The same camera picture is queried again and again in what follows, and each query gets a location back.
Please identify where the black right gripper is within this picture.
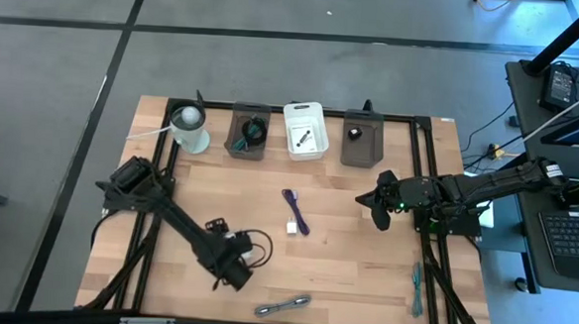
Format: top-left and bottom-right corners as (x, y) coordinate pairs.
(354, 167), (437, 234)

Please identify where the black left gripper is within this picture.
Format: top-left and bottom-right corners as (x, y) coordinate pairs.
(190, 216), (258, 293)

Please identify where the purple braided cable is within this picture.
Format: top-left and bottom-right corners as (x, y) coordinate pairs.
(279, 187), (313, 237)

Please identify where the white card with parts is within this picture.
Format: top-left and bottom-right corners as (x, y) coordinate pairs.
(289, 123), (320, 154)

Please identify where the dark grey plastic bin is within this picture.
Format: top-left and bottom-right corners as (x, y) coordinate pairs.
(223, 100), (273, 162)
(339, 108), (387, 168)

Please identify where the white plastic bin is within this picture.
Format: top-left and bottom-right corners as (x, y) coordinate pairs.
(280, 99), (332, 164)

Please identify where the yellow power plug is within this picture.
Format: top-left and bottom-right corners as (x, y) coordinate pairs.
(485, 142), (508, 161)

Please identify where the black desk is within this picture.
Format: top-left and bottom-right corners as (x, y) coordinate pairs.
(498, 58), (579, 178)
(508, 172), (579, 295)

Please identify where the black laptop keyboard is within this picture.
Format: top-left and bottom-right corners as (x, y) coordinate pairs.
(534, 208), (579, 282)

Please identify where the white rod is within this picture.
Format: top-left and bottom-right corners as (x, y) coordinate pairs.
(516, 74), (579, 149)

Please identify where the black power adapter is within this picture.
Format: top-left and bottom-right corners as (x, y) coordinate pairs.
(538, 63), (579, 115)

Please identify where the black diagonal pole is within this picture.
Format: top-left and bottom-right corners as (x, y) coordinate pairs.
(521, 0), (579, 79)

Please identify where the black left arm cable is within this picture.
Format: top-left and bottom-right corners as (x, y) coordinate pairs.
(241, 227), (276, 270)

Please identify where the black aluminium table frame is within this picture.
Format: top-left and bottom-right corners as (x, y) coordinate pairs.
(74, 91), (505, 324)

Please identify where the black floor cable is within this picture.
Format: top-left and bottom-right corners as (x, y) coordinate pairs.
(460, 99), (517, 169)

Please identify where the white fan cable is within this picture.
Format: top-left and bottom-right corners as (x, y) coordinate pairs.
(125, 123), (174, 143)

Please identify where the yellow floor cable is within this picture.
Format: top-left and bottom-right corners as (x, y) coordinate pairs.
(470, 0), (521, 14)

